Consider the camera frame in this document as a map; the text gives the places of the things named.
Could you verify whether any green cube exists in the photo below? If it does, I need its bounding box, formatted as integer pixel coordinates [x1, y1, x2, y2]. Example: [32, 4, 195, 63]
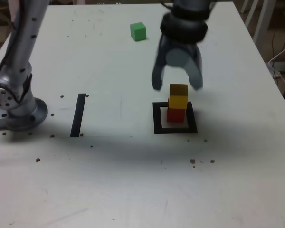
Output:
[130, 22, 147, 42]

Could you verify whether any yellow cube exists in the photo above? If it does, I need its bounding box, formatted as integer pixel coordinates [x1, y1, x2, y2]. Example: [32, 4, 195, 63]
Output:
[168, 84, 189, 110]

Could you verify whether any white cable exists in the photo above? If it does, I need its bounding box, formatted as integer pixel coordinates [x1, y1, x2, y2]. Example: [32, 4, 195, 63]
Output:
[267, 39, 285, 90]

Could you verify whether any black tape square outline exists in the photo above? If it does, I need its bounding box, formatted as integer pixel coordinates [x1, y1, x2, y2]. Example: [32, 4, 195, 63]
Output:
[152, 101, 198, 135]

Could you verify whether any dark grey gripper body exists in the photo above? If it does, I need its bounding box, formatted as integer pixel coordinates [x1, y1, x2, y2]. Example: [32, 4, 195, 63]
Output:
[159, 35, 202, 56]

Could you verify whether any black tape strip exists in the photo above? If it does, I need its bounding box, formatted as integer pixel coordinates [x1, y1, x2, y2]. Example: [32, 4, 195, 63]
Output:
[70, 93, 86, 138]

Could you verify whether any white metal frame leg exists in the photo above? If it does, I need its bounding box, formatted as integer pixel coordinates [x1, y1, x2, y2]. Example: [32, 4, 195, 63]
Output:
[242, 0, 273, 42]

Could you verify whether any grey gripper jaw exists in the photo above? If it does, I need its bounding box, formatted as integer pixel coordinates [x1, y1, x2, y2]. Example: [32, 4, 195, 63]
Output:
[165, 45, 204, 92]
[151, 40, 169, 91]

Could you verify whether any red cube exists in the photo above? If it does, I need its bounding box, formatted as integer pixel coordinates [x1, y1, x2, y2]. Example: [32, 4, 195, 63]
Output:
[166, 108, 186, 124]

